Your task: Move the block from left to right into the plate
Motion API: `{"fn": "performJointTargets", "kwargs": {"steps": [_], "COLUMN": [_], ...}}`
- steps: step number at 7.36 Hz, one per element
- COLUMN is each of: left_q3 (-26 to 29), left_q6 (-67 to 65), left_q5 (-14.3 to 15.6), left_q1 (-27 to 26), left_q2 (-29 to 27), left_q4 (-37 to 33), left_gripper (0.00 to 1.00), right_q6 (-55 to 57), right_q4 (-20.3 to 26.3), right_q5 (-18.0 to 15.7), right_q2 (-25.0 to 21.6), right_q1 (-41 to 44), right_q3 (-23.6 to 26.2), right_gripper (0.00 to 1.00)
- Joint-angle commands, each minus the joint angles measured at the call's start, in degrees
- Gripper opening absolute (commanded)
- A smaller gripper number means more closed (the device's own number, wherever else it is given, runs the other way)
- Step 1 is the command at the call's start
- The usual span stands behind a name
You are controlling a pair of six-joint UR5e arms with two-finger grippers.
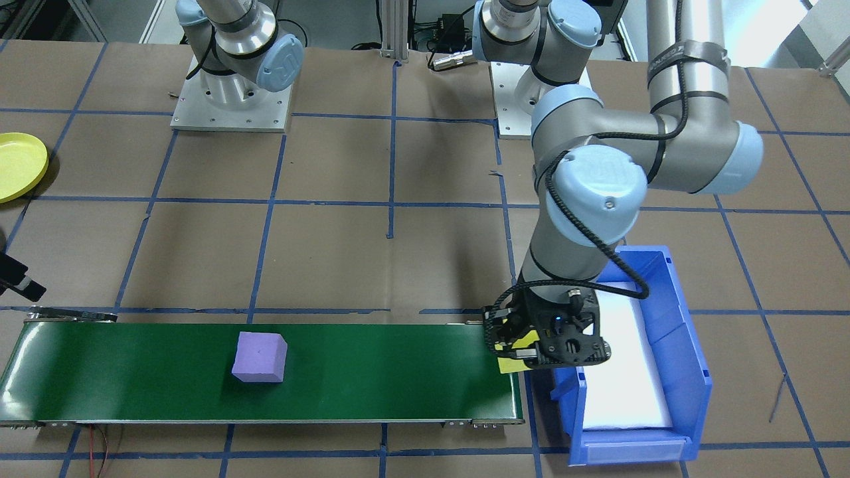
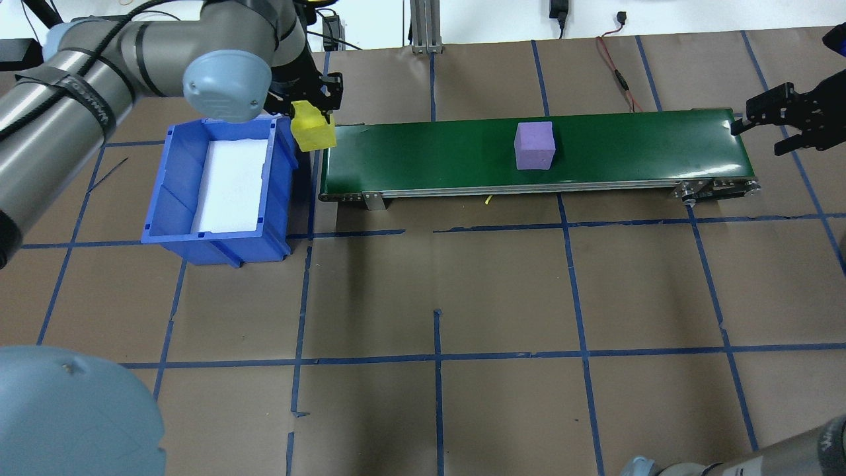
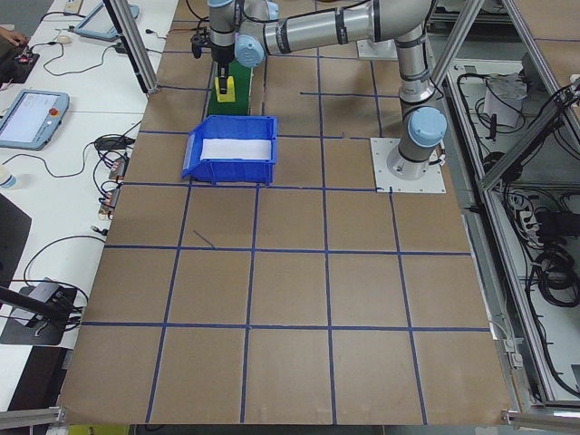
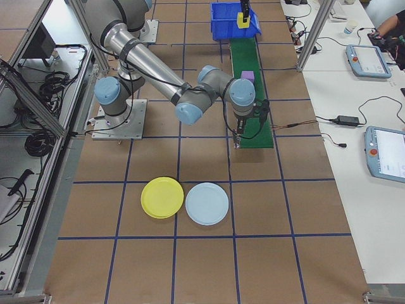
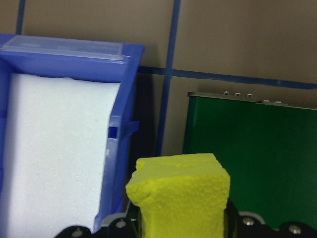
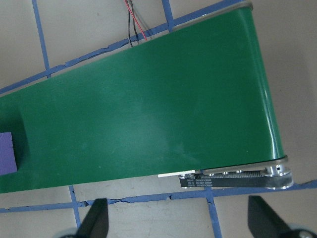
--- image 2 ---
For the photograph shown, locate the aluminium profile post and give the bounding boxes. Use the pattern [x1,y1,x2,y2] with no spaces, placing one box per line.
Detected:
[410,0,445,55]

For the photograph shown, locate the white foam pad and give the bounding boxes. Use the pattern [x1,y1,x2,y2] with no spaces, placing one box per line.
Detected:
[195,136,272,233]

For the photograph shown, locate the blue plastic storage bin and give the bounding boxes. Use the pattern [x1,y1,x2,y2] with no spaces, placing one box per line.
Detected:
[141,112,299,267]

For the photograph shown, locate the purple foam block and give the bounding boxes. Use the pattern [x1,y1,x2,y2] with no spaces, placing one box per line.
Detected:
[514,120,557,171]

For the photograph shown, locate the yellow foam block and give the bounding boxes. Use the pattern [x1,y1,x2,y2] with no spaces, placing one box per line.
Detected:
[291,99,338,153]

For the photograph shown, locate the green conveyor belt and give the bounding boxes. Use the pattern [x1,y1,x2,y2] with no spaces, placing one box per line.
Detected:
[317,108,762,212]

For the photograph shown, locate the black plug adapter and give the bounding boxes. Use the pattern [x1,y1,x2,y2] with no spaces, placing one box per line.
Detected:
[549,0,572,37]

